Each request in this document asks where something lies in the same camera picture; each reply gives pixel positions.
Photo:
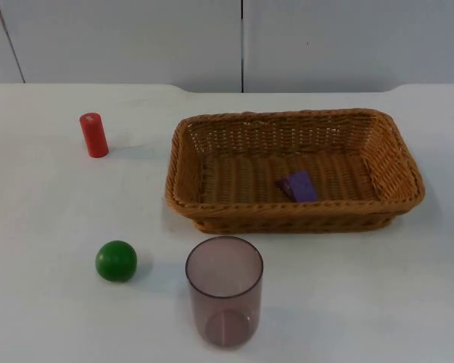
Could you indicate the brown wicker basket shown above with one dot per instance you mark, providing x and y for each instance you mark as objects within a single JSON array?
[{"x": 249, "y": 215}]

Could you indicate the purple triangular block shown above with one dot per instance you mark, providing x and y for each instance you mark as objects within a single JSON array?
[{"x": 300, "y": 187}]

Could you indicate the red cylinder block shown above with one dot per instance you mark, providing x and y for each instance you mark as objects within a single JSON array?
[{"x": 94, "y": 134}]

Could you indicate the clear cup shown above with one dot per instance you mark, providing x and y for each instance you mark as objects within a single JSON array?
[{"x": 224, "y": 295}]

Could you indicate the green ball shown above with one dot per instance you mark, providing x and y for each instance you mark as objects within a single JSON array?
[{"x": 116, "y": 261}]

